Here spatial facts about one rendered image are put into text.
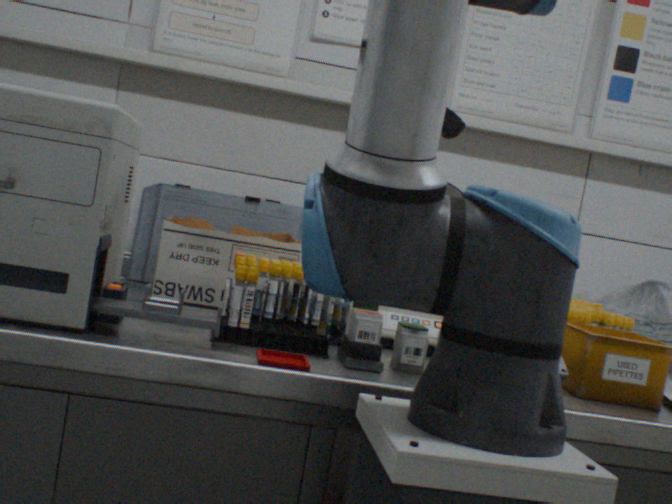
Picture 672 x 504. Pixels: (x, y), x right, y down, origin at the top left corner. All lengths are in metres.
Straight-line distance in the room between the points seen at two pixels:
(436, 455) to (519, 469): 0.07
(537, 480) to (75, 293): 0.63
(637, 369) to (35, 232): 0.87
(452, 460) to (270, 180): 1.09
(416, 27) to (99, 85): 1.12
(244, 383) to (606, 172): 1.11
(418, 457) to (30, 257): 0.60
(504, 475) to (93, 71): 1.27
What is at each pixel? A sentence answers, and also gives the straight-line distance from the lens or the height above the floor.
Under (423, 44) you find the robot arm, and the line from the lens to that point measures 0.67.
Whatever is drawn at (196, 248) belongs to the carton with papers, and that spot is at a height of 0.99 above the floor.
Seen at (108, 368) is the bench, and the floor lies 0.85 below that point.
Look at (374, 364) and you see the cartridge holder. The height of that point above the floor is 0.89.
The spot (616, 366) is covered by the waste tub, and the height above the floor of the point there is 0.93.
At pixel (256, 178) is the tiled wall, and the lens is 1.67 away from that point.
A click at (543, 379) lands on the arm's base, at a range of 0.74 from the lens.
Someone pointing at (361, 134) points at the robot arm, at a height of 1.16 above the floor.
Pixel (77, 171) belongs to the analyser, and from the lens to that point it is 1.04.
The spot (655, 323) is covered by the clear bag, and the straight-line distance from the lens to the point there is 1.77.
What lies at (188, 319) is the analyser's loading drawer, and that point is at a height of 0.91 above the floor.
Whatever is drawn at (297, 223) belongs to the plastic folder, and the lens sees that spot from 1.64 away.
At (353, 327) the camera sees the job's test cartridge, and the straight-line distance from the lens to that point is 1.11.
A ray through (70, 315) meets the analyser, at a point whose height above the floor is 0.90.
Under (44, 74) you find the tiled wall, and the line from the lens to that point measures 1.72.
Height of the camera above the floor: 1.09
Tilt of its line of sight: 3 degrees down
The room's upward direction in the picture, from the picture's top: 10 degrees clockwise
